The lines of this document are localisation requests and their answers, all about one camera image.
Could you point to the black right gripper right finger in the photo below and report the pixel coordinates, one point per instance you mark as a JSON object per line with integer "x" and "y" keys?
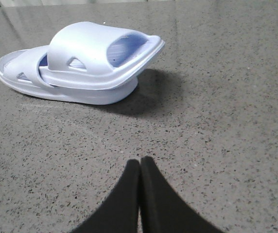
{"x": 162, "y": 209}

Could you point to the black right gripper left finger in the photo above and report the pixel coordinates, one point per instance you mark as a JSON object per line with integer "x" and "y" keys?
{"x": 119, "y": 212}

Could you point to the light blue slipper inserted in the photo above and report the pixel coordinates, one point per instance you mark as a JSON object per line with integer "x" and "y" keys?
{"x": 91, "y": 56}

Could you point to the light blue slipper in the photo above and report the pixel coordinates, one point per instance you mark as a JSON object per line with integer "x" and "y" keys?
{"x": 19, "y": 71}

